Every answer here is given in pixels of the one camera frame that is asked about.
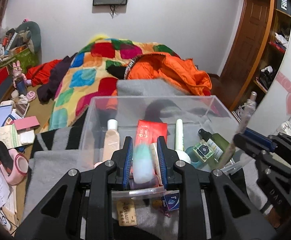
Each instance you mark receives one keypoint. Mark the wooden tag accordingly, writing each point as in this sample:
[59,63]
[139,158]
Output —
[126,213]

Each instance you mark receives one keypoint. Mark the clear slim spray bottle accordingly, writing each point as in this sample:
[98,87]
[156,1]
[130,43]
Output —
[249,110]

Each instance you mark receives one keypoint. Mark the clear plastic storage box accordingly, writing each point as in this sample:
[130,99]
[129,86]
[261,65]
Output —
[145,118]

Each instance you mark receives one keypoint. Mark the grey neck pillow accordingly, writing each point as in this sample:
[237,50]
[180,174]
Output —
[31,34]

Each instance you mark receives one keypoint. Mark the pink headphones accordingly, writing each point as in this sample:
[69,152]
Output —
[13,165]

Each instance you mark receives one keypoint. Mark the red foil pouch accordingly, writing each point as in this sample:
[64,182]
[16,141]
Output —
[148,132]

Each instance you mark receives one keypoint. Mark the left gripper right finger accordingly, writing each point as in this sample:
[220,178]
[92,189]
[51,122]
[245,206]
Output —
[210,198]

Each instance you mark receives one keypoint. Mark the orange puffer jacket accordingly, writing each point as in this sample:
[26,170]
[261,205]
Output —
[179,73]

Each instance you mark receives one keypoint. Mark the beige cosmetic tube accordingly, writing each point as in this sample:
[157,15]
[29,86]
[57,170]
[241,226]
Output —
[112,139]

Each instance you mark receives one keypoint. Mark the green cardboard box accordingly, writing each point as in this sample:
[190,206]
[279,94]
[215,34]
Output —
[26,58]

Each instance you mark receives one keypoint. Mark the grey black blanket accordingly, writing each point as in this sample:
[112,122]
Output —
[48,167]

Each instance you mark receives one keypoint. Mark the colourful checkered quilt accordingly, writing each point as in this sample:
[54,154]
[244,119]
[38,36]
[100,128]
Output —
[87,77]

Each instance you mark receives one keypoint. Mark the wooden shelf unit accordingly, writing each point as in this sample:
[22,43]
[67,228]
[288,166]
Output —
[273,53]

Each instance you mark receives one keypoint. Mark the purple cylindrical bottle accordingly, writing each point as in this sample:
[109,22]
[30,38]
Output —
[154,182]

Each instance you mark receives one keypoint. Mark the dark green spray bottle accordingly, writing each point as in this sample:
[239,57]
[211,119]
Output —
[216,143]

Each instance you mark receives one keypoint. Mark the white pen-like tube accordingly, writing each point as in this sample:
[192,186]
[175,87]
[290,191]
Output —
[179,142]

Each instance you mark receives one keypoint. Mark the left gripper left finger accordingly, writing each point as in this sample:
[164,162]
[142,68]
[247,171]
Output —
[58,215]

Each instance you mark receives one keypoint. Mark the mint green tube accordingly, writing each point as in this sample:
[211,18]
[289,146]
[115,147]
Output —
[142,164]

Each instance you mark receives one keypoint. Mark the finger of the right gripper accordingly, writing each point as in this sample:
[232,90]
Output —
[259,138]
[250,147]

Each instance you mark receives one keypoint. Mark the pink charm trinket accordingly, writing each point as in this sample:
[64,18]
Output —
[159,206]

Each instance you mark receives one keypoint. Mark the pink bunny figure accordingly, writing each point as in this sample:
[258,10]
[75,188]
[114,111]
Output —
[20,82]

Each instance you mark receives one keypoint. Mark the dark purple garment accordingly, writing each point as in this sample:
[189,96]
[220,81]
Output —
[48,90]

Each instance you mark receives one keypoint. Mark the pink flat box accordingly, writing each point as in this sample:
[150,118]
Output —
[27,123]

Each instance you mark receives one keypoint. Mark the teal tape roll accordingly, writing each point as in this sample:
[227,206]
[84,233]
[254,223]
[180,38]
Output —
[195,160]

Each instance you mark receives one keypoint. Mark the red garment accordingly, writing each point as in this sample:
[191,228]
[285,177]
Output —
[39,75]

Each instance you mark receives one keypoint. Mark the wooden door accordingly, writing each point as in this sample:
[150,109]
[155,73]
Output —
[247,48]

